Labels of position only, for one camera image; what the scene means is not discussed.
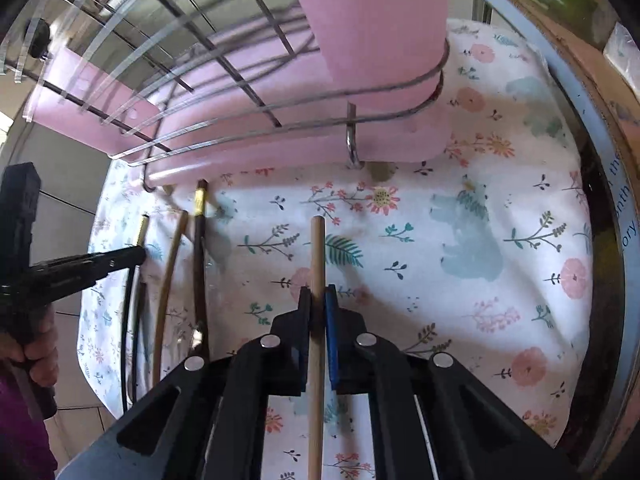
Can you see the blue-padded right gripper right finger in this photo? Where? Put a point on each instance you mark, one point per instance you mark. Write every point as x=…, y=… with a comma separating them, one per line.
x=361, y=362

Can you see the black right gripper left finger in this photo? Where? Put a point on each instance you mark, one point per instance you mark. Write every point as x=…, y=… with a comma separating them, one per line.
x=271, y=365

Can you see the light wooden chopstick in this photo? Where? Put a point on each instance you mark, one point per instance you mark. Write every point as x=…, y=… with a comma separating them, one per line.
x=315, y=390

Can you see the purple sleeve forearm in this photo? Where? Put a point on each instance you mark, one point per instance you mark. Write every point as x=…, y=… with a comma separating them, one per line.
x=25, y=449

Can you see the left hand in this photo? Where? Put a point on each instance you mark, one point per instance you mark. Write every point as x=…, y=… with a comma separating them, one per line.
x=42, y=351

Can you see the golden brown chopstick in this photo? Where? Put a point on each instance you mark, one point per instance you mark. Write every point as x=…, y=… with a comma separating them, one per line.
x=165, y=287

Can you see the floral white cloth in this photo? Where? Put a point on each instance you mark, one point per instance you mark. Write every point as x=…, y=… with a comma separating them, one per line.
x=483, y=251

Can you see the dark brown gold-banded chopstick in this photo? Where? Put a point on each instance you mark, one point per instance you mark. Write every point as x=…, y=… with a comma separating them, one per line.
x=199, y=285

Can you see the cardboard-lined metal shelf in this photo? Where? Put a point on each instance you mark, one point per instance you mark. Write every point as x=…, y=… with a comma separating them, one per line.
x=602, y=436

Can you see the pink drip tray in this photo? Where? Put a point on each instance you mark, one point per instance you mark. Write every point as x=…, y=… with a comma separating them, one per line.
x=176, y=136

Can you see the clear plastic bag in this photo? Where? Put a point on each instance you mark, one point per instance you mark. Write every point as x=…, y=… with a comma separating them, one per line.
x=622, y=52

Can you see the metal wire dish rack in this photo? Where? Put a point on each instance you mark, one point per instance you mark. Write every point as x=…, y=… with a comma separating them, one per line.
x=143, y=43

